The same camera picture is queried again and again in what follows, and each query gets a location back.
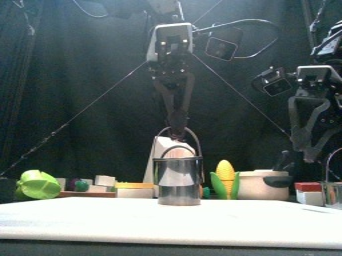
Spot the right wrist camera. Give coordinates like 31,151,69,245
251,66,294,98

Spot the purple toy ball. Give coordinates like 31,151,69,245
65,177,80,192

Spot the green toy ball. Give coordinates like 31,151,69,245
73,179,91,193

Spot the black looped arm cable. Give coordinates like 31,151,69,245
194,18,280,60

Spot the white board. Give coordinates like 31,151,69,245
0,196,342,250

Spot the yellow toy corn cob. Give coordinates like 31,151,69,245
208,159,242,201

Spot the pink egg-shaped object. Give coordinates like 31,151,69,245
167,147,194,159

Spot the brown wooden tray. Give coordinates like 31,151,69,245
57,190,117,199

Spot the red and white block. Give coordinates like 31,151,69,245
294,181,325,207

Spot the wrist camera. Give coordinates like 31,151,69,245
203,25,244,63
251,66,294,98

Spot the yellow and white block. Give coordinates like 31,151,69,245
113,181,155,200

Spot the white knife block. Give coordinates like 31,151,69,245
141,135,198,198

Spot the green toy cabbage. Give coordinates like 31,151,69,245
13,169,63,201

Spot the white toy cube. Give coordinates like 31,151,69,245
93,175,117,189

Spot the black utensil in pot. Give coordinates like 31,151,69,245
272,150,296,172

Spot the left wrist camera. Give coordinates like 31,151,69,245
203,25,244,63

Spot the white toy pot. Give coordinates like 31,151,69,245
236,169,294,202

